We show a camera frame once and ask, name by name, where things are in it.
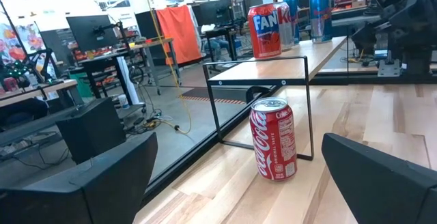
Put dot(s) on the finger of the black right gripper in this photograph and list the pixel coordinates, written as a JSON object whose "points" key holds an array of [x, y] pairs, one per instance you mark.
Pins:
{"points": [[418, 15], [366, 39]]}

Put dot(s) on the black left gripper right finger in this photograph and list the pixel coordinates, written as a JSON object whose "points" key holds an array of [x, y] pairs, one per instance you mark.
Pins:
{"points": [[385, 190]]}

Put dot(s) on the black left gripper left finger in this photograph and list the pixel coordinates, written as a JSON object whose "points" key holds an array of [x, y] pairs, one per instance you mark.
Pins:
{"points": [[85, 190]]}

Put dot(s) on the teal Red Bull can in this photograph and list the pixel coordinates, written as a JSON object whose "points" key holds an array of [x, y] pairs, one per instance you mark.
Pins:
{"points": [[320, 15], [295, 15]]}

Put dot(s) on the silver Diet Coke can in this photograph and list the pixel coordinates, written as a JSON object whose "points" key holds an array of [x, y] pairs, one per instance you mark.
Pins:
{"points": [[286, 26]]}

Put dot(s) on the red Fanta strawberry soda can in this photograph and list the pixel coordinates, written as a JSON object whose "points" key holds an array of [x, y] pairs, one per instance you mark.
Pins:
{"points": [[264, 32]]}

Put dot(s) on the red Coca-Cola can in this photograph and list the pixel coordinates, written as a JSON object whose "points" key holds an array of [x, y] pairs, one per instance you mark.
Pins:
{"points": [[273, 142]]}

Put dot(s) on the person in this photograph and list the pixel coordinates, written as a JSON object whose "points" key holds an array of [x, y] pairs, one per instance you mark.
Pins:
{"points": [[215, 43]]}

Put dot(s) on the black computer monitor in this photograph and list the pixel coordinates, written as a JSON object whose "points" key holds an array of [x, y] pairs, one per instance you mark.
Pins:
{"points": [[92, 32], [213, 12]]}

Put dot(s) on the black floor mat striped edge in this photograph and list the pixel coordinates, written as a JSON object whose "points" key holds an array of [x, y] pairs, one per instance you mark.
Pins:
{"points": [[218, 92]]}

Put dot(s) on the floral art poster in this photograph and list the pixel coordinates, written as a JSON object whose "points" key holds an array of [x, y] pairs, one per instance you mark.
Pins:
{"points": [[24, 43]]}

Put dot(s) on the orange-red hanging cloth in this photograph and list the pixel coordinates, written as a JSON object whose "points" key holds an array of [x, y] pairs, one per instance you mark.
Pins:
{"points": [[179, 34]]}

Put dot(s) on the black aluminium rig frame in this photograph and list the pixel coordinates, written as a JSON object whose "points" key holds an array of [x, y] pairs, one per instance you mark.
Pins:
{"points": [[177, 166]]}

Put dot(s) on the wooden shelf black metal frame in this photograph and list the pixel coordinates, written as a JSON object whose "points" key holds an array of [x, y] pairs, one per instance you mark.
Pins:
{"points": [[273, 70]]}

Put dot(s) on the wooden desk black frame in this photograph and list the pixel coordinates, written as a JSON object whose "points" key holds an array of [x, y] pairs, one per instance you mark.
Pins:
{"points": [[150, 43]]}

